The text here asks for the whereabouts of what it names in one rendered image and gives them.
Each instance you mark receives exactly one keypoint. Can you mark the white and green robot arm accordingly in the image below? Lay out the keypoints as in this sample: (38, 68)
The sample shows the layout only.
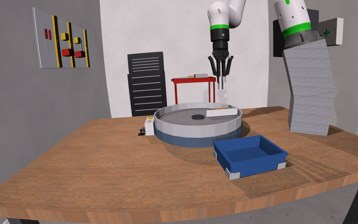
(292, 16)

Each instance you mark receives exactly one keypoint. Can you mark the blue open-top crate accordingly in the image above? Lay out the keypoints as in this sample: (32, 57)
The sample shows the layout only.
(245, 156)

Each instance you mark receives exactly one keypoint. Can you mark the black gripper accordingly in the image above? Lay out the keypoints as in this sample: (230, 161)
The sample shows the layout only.
(220, 53)

